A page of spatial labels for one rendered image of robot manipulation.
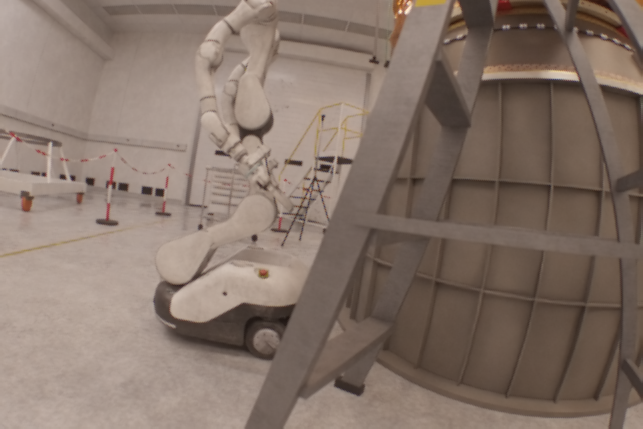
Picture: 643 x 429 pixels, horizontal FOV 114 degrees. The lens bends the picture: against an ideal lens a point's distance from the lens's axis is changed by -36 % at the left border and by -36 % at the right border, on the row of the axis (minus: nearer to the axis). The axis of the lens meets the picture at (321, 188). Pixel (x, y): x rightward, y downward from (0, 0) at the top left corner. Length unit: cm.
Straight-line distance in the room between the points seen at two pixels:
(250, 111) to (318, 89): 824
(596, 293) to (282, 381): 102
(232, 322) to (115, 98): 1014
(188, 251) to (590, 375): 163
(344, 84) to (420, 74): 920
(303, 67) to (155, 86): 457
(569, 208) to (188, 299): 136
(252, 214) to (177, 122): 865
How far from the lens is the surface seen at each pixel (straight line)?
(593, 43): 157
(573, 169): 119
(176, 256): 137
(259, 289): 116
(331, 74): 975
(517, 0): 171
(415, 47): 55
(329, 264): 52
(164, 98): 1019
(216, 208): 598
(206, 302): 121
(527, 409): 125
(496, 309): 119
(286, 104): 934
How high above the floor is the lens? 64
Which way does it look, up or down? 2 degrees up
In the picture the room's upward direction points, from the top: 7 degrees clockwise
